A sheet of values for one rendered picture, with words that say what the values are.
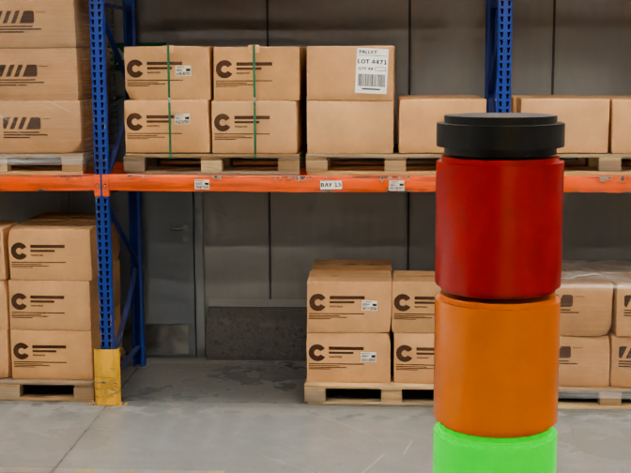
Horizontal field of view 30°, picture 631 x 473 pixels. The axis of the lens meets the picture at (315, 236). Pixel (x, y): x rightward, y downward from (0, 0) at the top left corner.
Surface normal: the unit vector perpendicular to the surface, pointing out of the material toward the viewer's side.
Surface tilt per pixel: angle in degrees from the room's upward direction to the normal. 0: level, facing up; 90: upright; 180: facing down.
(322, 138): 91
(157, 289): 90
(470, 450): 90
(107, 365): 90
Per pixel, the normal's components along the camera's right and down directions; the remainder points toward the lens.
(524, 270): 0.29, 0.14
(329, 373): -0.07, 0.19
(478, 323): -0.47, 0.13
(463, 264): -0.68, 0.11
